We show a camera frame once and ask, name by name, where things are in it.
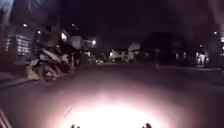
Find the pale low building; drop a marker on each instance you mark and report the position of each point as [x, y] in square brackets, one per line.
[133, 50]

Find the street lamp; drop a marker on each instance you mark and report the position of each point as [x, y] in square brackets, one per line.
[93, 42]

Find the dark asphalt road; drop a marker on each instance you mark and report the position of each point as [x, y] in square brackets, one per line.
[143, 86]

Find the building with lit sign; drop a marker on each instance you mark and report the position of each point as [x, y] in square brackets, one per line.
[76, 43]

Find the dark tree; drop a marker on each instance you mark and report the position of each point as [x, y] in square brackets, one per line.
[163, 48]

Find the group of parked scooters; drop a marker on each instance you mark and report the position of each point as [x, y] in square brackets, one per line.
[48, 65]

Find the robot's own part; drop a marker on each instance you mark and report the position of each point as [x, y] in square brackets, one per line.
[75, 126]
[146, 125]

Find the tall dark building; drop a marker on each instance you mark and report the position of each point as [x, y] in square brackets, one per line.
[20, 36]

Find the grey pavement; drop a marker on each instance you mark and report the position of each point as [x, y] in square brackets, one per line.
[10, 79]

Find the building with lit windows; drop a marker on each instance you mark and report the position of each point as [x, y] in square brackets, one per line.
[218, 46]

